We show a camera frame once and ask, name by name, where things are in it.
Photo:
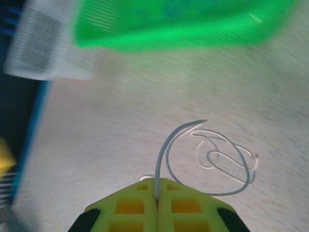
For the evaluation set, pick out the white plastic basket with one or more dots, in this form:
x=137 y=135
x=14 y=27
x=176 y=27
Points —
x=36 y=48

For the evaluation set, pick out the green plastic basket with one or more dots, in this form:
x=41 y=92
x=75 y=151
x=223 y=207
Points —
x=181 y=31

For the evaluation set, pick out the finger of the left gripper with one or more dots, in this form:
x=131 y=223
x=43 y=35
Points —
x=4 y=157

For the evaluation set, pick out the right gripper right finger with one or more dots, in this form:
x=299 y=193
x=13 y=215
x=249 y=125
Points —
x=183 y=212

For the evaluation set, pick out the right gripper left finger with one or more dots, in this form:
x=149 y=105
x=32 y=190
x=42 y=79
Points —
x=135 y=212

